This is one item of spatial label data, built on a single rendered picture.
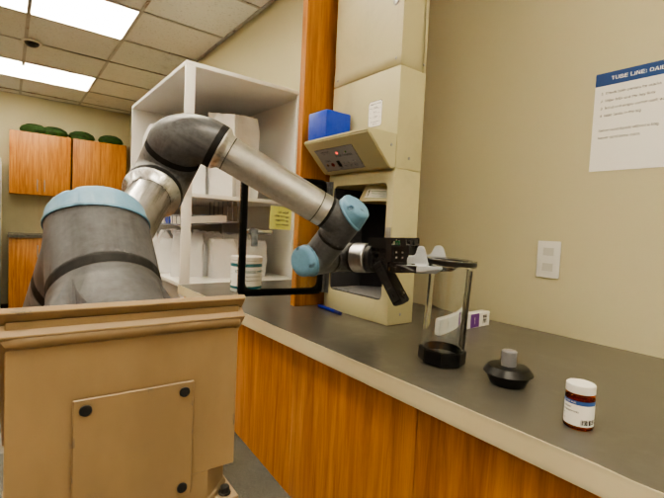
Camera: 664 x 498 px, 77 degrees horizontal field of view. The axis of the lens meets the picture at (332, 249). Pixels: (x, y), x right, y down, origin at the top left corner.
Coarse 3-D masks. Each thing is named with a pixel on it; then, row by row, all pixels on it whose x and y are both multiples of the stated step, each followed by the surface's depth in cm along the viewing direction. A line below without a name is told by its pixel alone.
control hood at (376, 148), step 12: (348, 132) 123; (360, 132) 119; (372, 132) 117; (384, 132) 120; (312, 144) 138; (324, 144) 134; (336, 144) 130; (360, 144) 123; (372, 144) 120; (384, 144) 120; (312, 156) 143; (360, 156) 127; (372, 156) 124; (384, 156) 121; (324, 168) 144; (360, 168) 132; (372, 168) 128; (384, 168) 126
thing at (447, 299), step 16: (432, 256) 96; (448, 272) 88; (464, 272) 88; (432, 288) 90; (448, 288) 88; (464, 288) 88; (432, 304) 90; (448, 304) 88; (464, 304) 89; (432, 320) 90; (448, 320) 88; (464, 320) 90; (432, 336) 90; (448, 336) 89; (448, 352) 89
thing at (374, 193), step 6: (366, 186) 140; (372, 186) 136; (378, 186) 135; (384, 186) 134; (366, 192) 137; (372, 192) 135; (378, 192) 134; (384, 192) 134; (360, 198) 140; (366, 198) 136; (372, 198) 134; (378, 198) 133; (384, 198) 133; (372, 204) 149; (378, 204) 150; (384, 204) 149
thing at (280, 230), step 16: (240, 192) 133; (256, 192) 135; (256, 208) 136; (272, 208) 138; (288, 208) 141; (256, 224) 136; (272, 224) 139; (288, 224) 141; (304, 224) 144; (272, 240) 139; (288, 240) 142; (304, 240) 145; (256, 256) 137; (272, 256) 139; (288, 256) 142; (256, 272) 137; (272, 272) 140; (288, 272) 142; (256, 288) 138; (272, 288) 140; (288, 288) 143
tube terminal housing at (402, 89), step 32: (352, 96) 139; (384, 96) 127; (416, 96) 127; (352, 128) 139; (384, 128) 127; (416, 128) 128; (416, 160) 129; (416, 192) 130; (416, 224) 131; (384, 320) 127
